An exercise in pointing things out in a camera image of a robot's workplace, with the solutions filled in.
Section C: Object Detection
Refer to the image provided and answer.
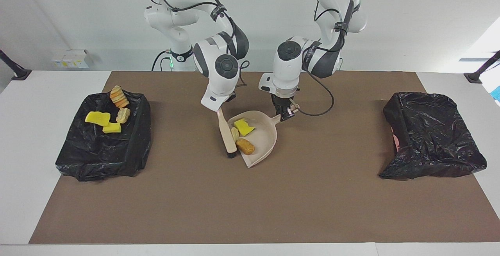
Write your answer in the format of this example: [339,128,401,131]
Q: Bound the beige plastic dustpan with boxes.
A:
[227,107,300,168]

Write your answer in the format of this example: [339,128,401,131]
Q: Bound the yellow notched sponge piece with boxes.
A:
[234,118,256,136]

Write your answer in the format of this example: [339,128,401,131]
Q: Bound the beige brush black bristles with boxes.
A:
[217,107,238,159]

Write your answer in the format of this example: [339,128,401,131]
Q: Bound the brown bread roll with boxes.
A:
[236,138,255,156]

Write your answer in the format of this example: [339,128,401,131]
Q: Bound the orange striped bread piece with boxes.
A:
[109,85,130,108]

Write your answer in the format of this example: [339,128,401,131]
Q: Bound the large green yellow sponge piece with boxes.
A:
[85,111,111,126]

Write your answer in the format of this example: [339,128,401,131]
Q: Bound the black bag lined trash bin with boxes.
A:
[55,87,152,182]

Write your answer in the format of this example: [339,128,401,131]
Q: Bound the black bagged pink trash bin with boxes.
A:
[378,92,488,180]

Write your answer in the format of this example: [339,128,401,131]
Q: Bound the brown table mat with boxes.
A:
[29,71,500,244]

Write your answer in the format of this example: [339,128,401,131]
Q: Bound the black stand leg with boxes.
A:
[0,50,32,81]
[464,51,500,84]

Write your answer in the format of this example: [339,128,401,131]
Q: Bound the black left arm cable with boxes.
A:
[299,0,352,116]

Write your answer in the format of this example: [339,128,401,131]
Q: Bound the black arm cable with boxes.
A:
[299,0,352,116]
[133,0,250,88]

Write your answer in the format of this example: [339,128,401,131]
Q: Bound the black right base cable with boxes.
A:
[152,50,174,72]

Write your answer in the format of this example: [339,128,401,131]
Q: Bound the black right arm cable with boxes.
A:
[133,0,250,88]

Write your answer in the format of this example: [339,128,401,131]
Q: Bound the white wall outlet box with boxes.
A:
[52,50,89,69]

